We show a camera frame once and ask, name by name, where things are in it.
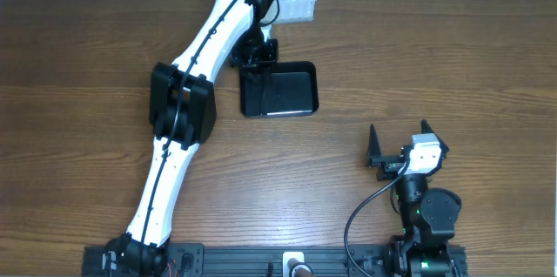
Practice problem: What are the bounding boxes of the black tray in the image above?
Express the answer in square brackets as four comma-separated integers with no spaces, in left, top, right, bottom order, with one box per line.
[238,60,320,119]

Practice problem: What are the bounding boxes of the white test tube rack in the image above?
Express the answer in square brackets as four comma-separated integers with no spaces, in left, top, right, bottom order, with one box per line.
[269,0,319,25]

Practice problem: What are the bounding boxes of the mounting rail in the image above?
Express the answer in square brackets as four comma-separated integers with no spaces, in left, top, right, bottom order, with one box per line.
[82,243,469,277]

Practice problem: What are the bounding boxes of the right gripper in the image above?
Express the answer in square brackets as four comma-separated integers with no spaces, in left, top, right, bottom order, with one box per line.
[364,118,451,182]

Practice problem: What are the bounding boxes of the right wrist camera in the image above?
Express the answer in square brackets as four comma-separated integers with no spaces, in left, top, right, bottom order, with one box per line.
[408,132,443,173]

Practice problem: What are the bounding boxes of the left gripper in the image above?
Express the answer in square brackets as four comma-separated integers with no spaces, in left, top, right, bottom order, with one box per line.
[229,37,280,116]

